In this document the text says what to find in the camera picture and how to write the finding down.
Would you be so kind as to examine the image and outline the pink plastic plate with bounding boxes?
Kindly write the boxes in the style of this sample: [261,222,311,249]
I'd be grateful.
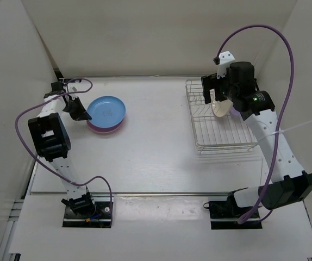
[87,120,124,134]

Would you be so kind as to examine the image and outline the blue plastic plate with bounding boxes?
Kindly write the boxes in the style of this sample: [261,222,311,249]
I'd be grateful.
[87,96,126,128]

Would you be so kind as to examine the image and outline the white plastic plate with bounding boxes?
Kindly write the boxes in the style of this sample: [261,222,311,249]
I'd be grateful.
[211,100,233,117]

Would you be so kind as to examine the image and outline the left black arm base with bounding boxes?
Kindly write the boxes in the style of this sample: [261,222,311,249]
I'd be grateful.
[61,192,114,228]

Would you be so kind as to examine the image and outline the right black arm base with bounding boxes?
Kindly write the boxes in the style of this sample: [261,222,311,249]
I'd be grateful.
[203,201,263,230]

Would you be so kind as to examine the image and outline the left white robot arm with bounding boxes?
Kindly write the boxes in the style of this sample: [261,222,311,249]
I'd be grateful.
[28,82,96,218]

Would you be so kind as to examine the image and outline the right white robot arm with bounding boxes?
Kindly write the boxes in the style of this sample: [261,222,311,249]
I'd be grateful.
[201,61,312,223]

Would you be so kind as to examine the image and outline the purple plastic plate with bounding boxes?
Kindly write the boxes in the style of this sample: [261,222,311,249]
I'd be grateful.
[230,108,240,116]

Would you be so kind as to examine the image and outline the white zip tie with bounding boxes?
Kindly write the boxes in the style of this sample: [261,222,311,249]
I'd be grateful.
[256,115,312,141]

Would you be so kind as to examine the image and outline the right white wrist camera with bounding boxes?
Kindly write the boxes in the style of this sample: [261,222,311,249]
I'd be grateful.
[213,51,235,79]

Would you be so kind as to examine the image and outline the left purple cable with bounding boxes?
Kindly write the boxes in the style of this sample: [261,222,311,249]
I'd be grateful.
[14,78,112,226]

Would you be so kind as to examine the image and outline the purple cable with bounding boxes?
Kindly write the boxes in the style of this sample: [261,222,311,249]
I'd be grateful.
[213,24,294,225]
[14,78,112,226]

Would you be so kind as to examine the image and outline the metal wire dish rack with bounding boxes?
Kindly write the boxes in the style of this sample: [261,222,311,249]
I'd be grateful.
[185,79,257,154]

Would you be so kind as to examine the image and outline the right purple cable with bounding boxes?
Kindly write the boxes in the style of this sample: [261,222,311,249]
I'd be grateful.
[213,24,294,225]

